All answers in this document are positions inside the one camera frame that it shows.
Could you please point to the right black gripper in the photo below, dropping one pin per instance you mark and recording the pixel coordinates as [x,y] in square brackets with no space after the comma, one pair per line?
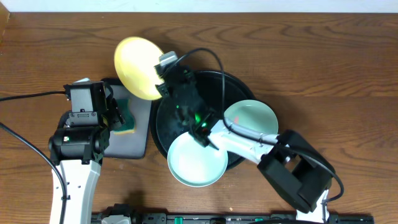
[191,78]

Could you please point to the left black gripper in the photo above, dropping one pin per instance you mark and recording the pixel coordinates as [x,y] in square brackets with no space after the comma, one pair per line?
[114,115]

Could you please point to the green yellow sponge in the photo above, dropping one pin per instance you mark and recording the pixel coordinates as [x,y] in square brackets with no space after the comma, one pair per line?
[128,127]

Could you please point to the yellow plate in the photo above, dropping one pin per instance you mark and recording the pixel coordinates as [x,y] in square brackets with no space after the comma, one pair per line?
[135,59]

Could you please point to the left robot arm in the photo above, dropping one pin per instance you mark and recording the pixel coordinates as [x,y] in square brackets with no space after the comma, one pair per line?
[77,149]

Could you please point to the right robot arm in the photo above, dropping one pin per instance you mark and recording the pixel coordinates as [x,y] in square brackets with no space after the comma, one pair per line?
[208,122]

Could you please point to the round black serving tray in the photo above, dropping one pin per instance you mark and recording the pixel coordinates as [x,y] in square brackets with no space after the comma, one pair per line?
[164,123]

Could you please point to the black rectangular sponge tray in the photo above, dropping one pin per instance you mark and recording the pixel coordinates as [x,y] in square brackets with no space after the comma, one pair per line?
[132,145]

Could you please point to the light blue plate right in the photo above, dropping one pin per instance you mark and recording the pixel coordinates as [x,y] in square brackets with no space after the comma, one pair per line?
[254,115]

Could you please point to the light blue plate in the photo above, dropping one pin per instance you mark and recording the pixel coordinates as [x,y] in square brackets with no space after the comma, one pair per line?
[195,165]
[254,115]

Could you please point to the light blue plate front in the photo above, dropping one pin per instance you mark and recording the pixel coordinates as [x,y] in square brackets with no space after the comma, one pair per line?
[195,165]

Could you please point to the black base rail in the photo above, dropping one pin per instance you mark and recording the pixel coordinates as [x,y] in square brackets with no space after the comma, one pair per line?
[123,213]

